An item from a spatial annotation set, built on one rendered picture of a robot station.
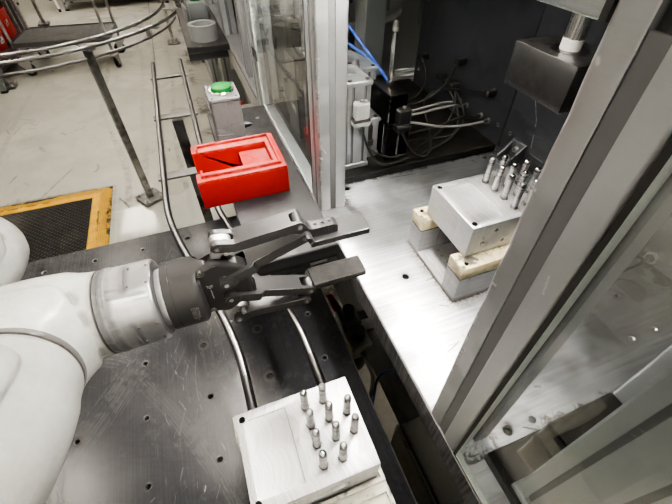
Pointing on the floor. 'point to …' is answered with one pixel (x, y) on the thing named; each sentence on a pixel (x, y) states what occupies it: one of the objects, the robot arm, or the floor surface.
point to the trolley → (33, 36)
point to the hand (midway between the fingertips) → (341, 250)
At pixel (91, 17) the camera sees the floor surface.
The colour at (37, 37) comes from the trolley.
